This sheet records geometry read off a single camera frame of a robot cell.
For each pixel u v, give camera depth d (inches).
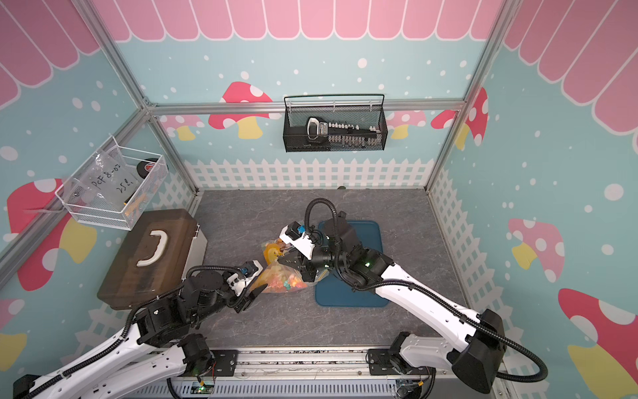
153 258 29.2
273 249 37.3
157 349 19.7
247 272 22.9
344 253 20.2
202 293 19.7
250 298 24.2
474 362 14.7
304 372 29.1
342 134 34.6
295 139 34.3
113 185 27.5
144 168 31.8
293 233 21.1
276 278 28.6
